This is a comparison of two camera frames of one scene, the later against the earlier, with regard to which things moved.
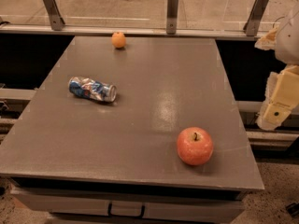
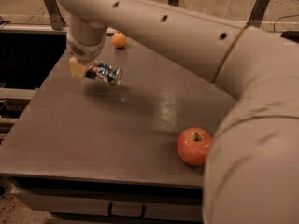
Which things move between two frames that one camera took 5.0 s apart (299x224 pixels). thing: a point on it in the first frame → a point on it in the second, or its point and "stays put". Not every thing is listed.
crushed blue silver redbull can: x=91 y=89 → x=104 y=72
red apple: x=194 y=146 stays put
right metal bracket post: x=253 y=21 stays put
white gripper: x=289 y=44 → x=85 y=51
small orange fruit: x=119 y=39 stays put
